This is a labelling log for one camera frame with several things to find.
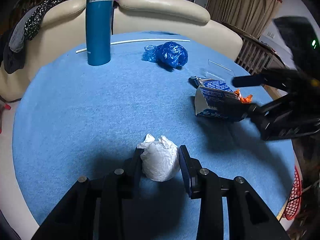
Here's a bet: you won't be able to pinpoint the blue carton box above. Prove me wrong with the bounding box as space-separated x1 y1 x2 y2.
194 86 238 119

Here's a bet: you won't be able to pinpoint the orange wrapper scrap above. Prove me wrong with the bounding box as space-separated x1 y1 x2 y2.
234 89 253 103

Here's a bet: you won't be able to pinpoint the blue plastic bag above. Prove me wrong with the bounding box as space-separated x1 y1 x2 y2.
142 41 189 69

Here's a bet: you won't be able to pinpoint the white tissue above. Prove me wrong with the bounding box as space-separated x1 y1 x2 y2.
137 133 180 182

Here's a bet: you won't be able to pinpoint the blue foil snack packet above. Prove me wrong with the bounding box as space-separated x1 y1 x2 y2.
188 76 233 92

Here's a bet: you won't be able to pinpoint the wooden baby crib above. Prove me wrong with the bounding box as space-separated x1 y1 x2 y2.
222 22 289 75

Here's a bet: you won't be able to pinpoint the clear plastic sheet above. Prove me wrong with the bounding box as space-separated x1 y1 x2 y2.
201 60 235 81

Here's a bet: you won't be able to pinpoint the red plastic mesh basket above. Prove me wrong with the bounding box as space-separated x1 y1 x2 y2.
283 166 302 220

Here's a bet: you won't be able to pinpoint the beige striped curtain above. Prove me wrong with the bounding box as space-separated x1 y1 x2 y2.
207 0 283 38

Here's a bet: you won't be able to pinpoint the blue table cloth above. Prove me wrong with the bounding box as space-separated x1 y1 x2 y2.
12 31 295 227

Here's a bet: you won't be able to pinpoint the white air conditioner unit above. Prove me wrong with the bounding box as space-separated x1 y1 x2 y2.
193 0 208 9

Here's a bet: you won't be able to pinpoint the white thin rod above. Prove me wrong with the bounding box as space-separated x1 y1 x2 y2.
75 38 191 54

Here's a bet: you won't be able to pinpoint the blue thermos bottle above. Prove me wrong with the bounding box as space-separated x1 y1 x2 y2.
86 0 113 66

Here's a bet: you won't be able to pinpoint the cream leather sofa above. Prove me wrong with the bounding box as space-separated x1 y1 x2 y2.
1 0 242 101

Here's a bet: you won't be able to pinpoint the dark clothes on sofa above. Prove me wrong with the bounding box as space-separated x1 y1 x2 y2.
1 0 68 74

